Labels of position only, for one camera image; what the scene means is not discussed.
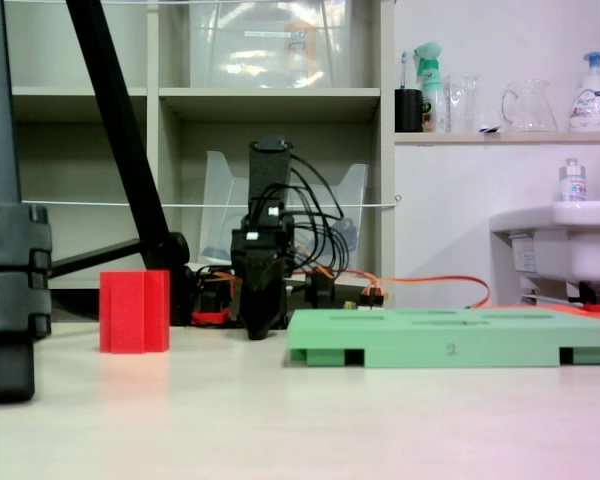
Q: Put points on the clear plastic file tray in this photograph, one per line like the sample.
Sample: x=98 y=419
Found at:
x=220 y=200

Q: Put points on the clear glass pitcher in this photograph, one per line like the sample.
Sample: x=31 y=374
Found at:
x=530 y=110

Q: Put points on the green shape sorter board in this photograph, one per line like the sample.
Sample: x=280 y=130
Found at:
x=430 y=340

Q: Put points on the blue toothbrush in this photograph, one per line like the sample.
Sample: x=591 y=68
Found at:
x=403 y=65

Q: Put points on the black cup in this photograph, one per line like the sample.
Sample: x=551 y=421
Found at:
x=409 y=112

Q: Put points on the small clear sanitiser bottle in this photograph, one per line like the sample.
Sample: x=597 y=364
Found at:
x=573 y=185

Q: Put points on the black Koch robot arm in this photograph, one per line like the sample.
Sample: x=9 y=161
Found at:
x=267 y=175

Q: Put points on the red base clamp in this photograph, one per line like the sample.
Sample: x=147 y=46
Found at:
x=210 y=317

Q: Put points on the beige shelf unit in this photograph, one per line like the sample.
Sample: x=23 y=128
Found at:
x=265 y=95

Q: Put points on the clear glass beaker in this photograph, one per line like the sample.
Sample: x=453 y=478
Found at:
x=467 y=105

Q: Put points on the grey tripod leg with clamp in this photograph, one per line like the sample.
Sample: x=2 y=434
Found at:
x=0 y=150

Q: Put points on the red cross columnar block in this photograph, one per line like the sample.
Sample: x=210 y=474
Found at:
x=135 y=312

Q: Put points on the orange flat block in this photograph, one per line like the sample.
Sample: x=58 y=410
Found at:
x=599 y=307

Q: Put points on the green spray bottle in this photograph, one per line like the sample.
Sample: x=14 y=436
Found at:
x=430 y=85

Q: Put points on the white foam soap bottle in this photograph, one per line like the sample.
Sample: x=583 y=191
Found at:
x=592 y=105

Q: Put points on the clear plastic storage box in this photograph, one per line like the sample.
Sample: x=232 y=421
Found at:
x=260 y=50

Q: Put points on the white sink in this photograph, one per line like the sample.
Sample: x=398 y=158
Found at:
x=580 y=240

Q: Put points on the black tripod brace bar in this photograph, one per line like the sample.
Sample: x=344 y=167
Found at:
x=95 y=257

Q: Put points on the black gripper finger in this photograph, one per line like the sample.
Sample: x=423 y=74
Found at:
x=278 y=295
x=255 y=300

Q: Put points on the small blue white packet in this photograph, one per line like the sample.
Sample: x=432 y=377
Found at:
x=489 y=129

